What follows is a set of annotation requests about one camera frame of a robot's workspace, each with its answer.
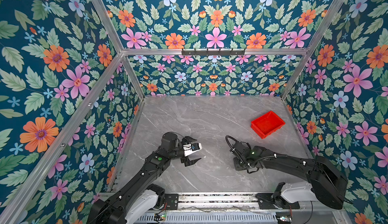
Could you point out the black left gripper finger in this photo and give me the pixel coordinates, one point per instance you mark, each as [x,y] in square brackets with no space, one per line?
[188,140]
[188,162]

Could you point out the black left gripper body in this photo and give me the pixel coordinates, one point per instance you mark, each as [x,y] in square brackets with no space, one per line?
[179,151]

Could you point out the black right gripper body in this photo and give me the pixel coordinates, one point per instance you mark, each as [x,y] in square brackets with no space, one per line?
[236,152]

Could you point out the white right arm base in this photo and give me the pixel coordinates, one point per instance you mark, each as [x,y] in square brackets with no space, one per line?
[297,192]

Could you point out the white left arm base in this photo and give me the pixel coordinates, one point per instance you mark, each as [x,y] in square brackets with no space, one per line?
[147,200]

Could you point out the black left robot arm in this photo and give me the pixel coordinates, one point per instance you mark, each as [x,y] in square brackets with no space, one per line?
[139,195]

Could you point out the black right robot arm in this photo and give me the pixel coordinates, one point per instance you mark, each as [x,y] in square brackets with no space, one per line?
[327,182]

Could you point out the red plastic bin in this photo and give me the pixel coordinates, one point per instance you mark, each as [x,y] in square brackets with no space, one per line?
[267,124]

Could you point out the aluminium rear cross bar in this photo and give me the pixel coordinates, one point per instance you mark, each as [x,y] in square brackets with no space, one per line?
[154,52]

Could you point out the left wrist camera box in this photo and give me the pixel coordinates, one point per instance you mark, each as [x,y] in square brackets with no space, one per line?
[196,147]

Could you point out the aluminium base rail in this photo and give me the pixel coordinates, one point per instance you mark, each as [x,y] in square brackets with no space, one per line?
[238,208]

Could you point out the black hook rail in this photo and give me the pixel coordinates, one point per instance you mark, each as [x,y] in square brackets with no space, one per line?
[213,52]

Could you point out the aluminium left side rail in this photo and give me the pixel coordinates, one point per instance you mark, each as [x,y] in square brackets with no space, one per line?
[33,182]

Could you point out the aluminium frame post left rear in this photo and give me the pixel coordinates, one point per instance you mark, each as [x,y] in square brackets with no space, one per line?
[117,44]

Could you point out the aluminium frame post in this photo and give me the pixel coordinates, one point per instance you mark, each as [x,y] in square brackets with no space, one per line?
[117,44]
[325,24]

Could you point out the aluminium frame post right rear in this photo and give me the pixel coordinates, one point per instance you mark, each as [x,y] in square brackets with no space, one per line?
[325,24]

